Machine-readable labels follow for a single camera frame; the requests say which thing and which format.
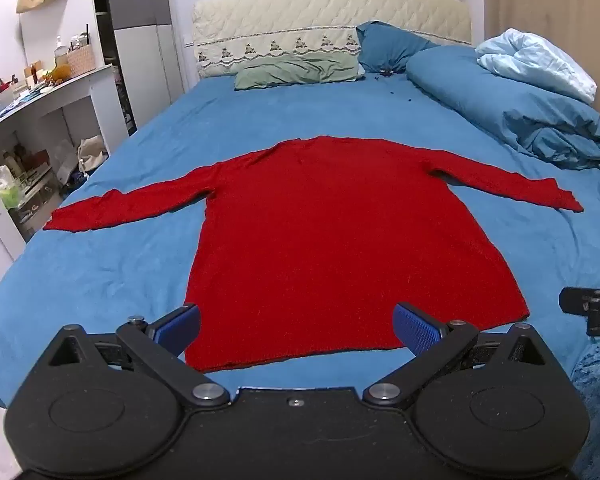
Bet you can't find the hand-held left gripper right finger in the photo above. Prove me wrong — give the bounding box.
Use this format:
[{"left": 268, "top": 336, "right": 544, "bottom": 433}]
[{"left": 362, "top": 302, "right": 556, "bottom": 408}]

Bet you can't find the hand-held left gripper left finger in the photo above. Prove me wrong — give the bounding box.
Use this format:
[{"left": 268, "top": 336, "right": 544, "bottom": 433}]
[{"left": 45, "top": 303, "right": 231, "bottom": 408}]

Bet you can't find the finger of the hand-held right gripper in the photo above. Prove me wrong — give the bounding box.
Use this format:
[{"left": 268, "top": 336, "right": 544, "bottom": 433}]
[{"left": 559, "top": 287, "right": 596, "bottom": 314}]

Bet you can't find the red knit sweater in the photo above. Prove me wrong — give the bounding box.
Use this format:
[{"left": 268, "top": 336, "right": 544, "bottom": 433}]
[{"left": 43, "top": 135, "right": 584, "bottom": 373}]

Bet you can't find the green packet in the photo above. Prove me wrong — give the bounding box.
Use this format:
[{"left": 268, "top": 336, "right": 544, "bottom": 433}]
[{"left": 0, "top": 165, "right": 22, "bottom": 211}]

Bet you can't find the blue duvet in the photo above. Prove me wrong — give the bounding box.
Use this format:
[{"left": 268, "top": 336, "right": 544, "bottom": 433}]
[{"left": 405, "top": 45, "right": 600, "bottom": 171}]

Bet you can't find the white desk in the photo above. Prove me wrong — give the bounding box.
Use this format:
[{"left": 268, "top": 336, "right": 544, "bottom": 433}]
[{"left": 0, "top": 64, "right": 131, "bottom": 261}]

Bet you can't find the light blue blanket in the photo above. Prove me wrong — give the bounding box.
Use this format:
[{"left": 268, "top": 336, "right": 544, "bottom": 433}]
[{"left": 475, "top": 29, "right": 598, "bottom": 106}]

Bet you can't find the green pillow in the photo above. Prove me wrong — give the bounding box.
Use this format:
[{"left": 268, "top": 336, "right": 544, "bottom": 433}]
[{"left": 234, "top": 52, "right": 366, "bottom": 92}]

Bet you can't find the white and grey wardrobe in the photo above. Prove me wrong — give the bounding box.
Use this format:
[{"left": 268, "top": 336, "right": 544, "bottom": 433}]
[{"left": 91, "top": 0, "right": 186, "bottom": 136}]

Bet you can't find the orange toy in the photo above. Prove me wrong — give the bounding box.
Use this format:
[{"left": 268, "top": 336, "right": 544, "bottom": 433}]
[{"left": 45, "top": 62, "right": 72, "bottom": 84}]

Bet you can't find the woven basket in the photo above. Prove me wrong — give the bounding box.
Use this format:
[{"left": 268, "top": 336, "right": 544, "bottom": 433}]
[{"left": 67, "top": 44, "right": 97, "bottom": 78}]

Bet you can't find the blue pillow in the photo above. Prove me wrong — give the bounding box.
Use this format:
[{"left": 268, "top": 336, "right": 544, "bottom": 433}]
[{"left": 356, "top": 21, "right": 441, "bottom": 75}]

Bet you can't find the beige quilted headboard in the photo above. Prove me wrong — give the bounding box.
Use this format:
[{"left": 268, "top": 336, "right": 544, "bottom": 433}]
[{"left": 192, "top": 0, "right": 473, "bottom": 78}]

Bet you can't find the white drawstring bag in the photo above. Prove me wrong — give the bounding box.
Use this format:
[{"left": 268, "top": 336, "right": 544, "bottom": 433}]
[{"left": 76, "top": 135, "right": 106, "bottom": 176}]

